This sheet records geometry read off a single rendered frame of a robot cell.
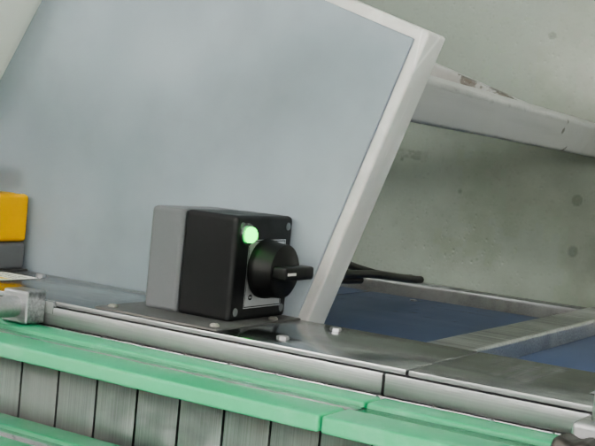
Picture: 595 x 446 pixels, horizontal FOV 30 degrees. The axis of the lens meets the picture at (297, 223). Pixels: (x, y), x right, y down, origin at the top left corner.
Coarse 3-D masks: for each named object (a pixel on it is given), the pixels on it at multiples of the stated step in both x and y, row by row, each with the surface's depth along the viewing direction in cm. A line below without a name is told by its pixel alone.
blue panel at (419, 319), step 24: (336, 312) 109; (360, 312) 111; (384, 312) 113; (408, 312) 114; (432, 312) 116; (456, 312) 118; (480, 312) 121; (504, 312) 123; (408, 336) 98; (432, 336) 99; (528, 360) 91; (552, 360) 92; (576, 360) 93
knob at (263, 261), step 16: (272, 240) 84; (256, 256) 83; (272, 256) 82; (288, 256) 83; (256, 272) 82; (272, 272) 82; (288, 272) 81; (304, 272) 83; (256, 288) 83; (272, 288) 82; (288, 288) 84
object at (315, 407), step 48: (0, 336) 77; (48, 336) 80; (144, 384) 69; (192, 384) 68; (240, 384) 70; (288, 384) 70; (336, 432) 62; (384, 432) 60; (432, 432) 61; (480, 432) 63; (528, 432) 63
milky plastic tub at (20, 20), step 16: (0, 0) 98; (16, 0) 99; (32, 0) 101; (0, 16) 99; (16, 16) 101; (32, 16) 103; (0, 32) 101; (16, 32) 102; (0, 48) 102; (16, 48) 104; (0, 64) 103
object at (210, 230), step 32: (160, 224) 85; (192, 224) 83; (224, 224) 82; (256, 224) 83; (288, 224) 87; (160, 256) 85; (192, 256) 83; (224, 256) 82; (160, 288) 85; (192, 288) 83; (224, 288) 82; (224, 320) 82
